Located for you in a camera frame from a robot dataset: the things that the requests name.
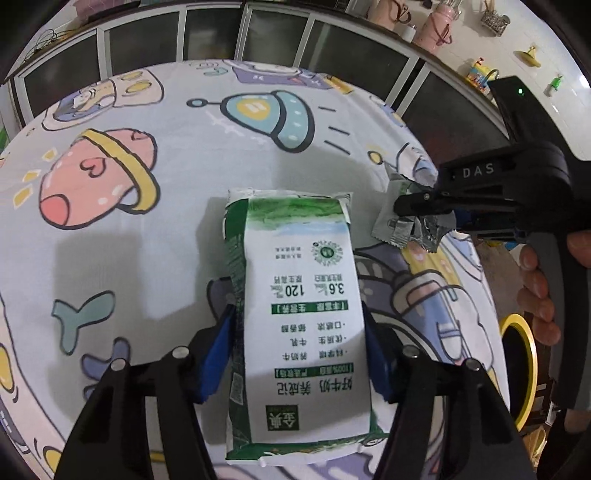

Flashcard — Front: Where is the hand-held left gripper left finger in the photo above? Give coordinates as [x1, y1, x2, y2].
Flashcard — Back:
[53, 305, 237, 480]

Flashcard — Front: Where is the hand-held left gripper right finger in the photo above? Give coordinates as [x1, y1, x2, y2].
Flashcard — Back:
[360, 302, 539, 480]

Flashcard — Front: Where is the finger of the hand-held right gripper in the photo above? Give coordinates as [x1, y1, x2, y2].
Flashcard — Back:
[454, 209, 528, 241]
[393, 185, 525, 219]

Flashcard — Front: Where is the torn silver sachet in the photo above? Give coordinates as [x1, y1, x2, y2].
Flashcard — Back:
[371, 168, 459, 254]

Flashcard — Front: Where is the white and green milk carton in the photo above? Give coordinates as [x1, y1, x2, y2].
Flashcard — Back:
[222, 186, 389, 468]

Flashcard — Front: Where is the yellow rimmed bin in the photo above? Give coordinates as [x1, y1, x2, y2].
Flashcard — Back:
[501, 312, 539, 431]

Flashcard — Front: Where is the person's right hand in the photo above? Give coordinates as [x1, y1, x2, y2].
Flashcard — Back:
[517, 230, 591, 345]

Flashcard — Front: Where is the cartoon printed tablecloth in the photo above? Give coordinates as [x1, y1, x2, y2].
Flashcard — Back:
[0, 60, 514, 480]

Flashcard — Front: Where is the pink thermos bottle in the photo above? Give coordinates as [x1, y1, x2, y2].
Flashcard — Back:
[413, 0, 456, 52]

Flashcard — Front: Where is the glass door cabinet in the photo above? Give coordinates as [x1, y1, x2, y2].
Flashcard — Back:
[0, 0, 522, 153]

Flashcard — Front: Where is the yellow wall hook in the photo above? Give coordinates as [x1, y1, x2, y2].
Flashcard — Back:
[516, 44, 541, 68]

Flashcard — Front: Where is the wire basket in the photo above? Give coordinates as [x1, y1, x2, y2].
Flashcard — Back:
[480, 9, 512, 36]

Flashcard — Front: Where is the tangle of cables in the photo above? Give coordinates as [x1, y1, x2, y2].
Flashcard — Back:
[24, 28, 62, 54]

